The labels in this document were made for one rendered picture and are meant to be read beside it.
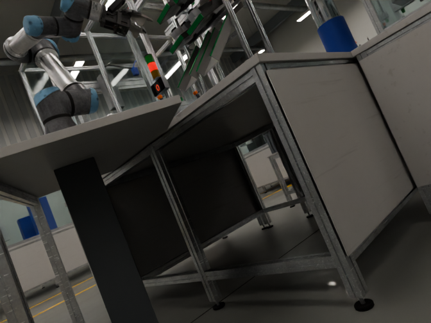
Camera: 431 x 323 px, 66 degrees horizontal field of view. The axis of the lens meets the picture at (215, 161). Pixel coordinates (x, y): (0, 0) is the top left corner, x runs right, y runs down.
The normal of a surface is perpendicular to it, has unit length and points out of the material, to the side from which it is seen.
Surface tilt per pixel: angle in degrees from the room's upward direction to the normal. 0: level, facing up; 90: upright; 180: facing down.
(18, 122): 90
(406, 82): 90
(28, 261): 90
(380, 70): 90
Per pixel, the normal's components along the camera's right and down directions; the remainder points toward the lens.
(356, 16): -0.73, 0.25
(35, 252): 0.57, -0.30
